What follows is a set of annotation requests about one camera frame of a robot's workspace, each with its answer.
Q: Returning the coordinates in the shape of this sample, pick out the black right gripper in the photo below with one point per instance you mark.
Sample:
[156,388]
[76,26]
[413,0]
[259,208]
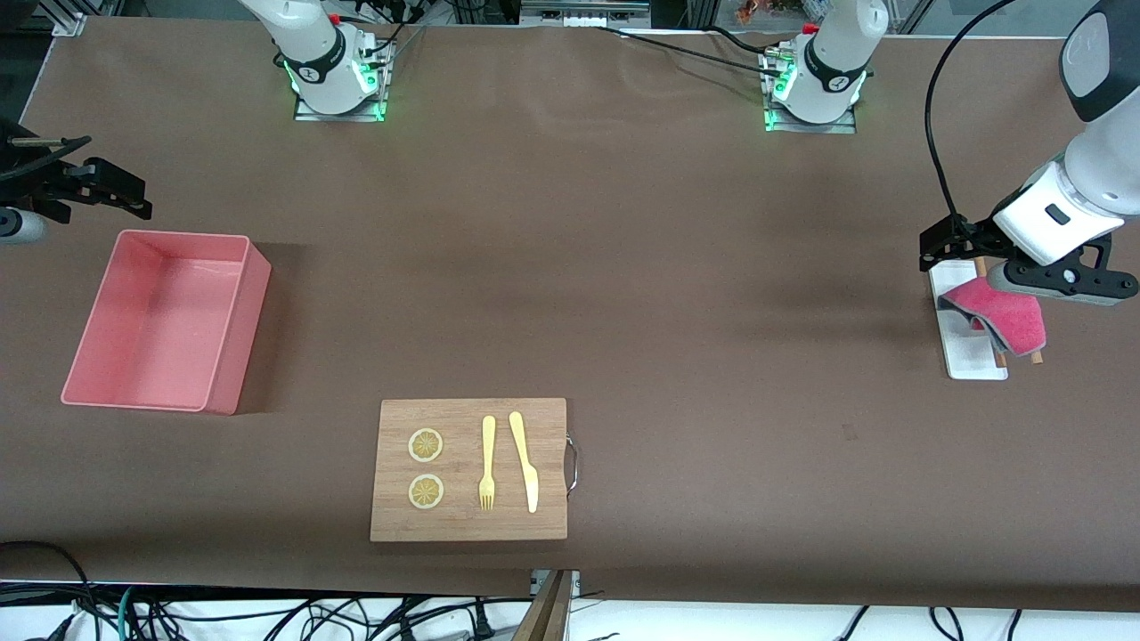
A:
[43,181]

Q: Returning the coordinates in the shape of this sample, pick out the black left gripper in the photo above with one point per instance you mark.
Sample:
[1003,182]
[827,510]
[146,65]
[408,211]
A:
[978,235]

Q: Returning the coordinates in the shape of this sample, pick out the pink cloth with grey backing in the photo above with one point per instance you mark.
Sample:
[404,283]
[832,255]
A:
[1006,316]

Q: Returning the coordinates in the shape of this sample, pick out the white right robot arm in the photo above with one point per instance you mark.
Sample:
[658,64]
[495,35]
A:
[312,44]

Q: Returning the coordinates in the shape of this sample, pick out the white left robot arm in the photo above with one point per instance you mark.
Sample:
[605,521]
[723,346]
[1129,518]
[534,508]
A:
[1104,169]

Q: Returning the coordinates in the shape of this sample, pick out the white rack base tray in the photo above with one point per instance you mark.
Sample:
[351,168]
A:
[971,361]

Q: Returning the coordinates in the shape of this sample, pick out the pink plastic bin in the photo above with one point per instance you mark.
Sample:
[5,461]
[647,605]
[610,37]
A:
[151,312]

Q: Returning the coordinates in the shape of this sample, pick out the lemon slice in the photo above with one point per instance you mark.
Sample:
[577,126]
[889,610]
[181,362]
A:
[426,445]
[426,491]

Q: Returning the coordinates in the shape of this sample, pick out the silver power strip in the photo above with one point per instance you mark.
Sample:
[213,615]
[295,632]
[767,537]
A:
[583,11]

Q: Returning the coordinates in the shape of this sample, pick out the wooden cutting board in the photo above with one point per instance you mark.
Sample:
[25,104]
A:
[460,463]

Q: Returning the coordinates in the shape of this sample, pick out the yellow plastic fork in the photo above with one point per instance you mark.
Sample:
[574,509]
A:
[488,436]

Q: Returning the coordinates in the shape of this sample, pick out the yellow plastic knife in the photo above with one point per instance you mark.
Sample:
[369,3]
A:
[531,485]

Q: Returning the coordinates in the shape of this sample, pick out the wooden beam under table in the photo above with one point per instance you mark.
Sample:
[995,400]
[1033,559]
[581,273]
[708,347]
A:
[545,614]

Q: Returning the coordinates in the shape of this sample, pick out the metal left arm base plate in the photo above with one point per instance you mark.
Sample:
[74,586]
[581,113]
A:
[837,127]

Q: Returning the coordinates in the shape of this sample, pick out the aluminium frame profile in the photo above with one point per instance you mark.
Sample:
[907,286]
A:
[76,18]

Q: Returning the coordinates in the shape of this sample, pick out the small metal table bracket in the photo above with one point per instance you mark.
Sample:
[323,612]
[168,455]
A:
[574,583]

